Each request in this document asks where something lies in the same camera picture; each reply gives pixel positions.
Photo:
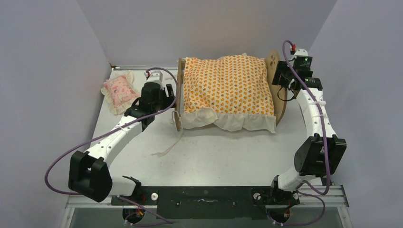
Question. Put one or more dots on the pink frilled small pillow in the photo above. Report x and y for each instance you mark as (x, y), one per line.
(119, 92)

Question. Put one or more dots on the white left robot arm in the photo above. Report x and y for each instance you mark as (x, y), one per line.
(89, 173)

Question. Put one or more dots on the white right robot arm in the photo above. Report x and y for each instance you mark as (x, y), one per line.
(321, 153)

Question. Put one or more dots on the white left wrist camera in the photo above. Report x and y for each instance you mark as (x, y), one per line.
(154, 76)

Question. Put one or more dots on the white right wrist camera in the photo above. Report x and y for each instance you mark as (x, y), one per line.
(294, 51)

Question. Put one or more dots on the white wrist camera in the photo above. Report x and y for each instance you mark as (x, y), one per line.
(154, 76)
(294, 51)

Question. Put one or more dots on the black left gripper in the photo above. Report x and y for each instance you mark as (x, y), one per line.
(169, 100)

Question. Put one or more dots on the orange patterned bed cushion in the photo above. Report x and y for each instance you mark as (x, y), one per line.
(226, 88)

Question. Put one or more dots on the wooden pet bed frame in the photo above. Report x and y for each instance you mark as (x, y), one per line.
(277, 81)

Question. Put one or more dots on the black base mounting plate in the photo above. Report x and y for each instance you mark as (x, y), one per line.
(215, 202)

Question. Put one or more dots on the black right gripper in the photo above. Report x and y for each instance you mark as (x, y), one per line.
(283, 68)

